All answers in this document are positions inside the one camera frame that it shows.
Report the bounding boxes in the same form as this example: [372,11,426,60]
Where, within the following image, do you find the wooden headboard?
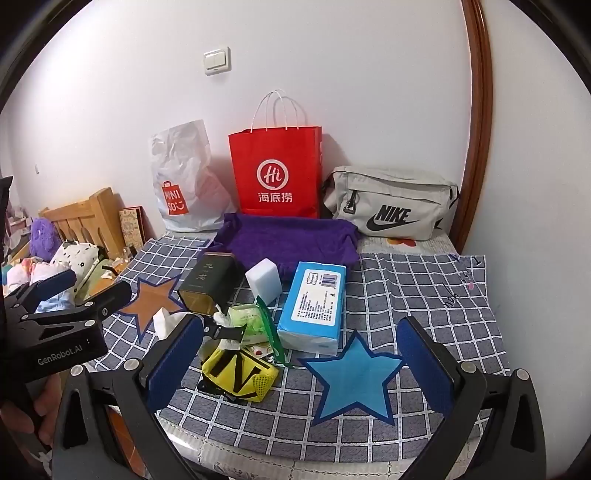
[39,187,127,259]

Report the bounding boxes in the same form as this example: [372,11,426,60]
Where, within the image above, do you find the checkered tablecloth with stars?
[85,233,511,425]

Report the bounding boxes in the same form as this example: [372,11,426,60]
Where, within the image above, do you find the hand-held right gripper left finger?
[51,313,206,480]

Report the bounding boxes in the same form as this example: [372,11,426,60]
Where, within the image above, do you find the person's left hand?
[0,371,63,437]

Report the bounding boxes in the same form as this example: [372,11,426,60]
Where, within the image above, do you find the yellow mesh pouch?
[198,344,280,403]

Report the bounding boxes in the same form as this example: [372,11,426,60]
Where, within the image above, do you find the red white small packet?
[240,342,274,360]

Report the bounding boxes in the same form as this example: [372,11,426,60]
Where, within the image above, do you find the dark green packet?
[255,295,286,366]

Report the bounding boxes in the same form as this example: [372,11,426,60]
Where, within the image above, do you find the white dotted pillow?
[51,240,100,278]

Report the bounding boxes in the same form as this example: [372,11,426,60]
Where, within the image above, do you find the purple towel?
[215,212,361,282]

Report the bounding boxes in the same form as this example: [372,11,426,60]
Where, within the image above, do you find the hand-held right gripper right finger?
[397,315,548,480]

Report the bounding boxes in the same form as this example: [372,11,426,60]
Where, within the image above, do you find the white lace table cover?
[152,231,481,480]

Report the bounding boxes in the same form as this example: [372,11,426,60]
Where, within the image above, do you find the blue tissue pack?
[277,261,348,356]

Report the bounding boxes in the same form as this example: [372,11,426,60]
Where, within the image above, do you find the red paper bag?
[228,90,324,220]

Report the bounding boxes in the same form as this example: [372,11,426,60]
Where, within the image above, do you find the light green wet wipes pack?
[226,302,278,344]

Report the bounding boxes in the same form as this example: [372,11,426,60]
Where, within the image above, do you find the white plastic shopping bag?
[148,119,238,233]

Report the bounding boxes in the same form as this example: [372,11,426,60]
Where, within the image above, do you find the white sponge block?
[245,258,283,301]

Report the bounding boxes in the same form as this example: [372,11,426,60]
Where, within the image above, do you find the pile of clothes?
[0,256,63,315]

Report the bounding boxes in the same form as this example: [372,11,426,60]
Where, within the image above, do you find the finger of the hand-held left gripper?
[7,269,78,315]
[28,280,133,325]

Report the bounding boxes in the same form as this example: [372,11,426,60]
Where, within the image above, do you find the patterned notebook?
[119,206,149,252]

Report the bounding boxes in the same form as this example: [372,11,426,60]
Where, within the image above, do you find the purple plush toy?
[30,217,63,259]

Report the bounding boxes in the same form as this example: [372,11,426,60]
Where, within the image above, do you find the white light switch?
[203,46,232,76]

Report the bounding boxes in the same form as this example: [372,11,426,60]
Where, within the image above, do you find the dark tea box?
[178,251,245,317]

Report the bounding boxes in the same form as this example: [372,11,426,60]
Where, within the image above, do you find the grey waist bag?
[322,165,461,241]

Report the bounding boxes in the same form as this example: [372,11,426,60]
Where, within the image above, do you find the white organza drawstring bag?
[154,308,186,340]

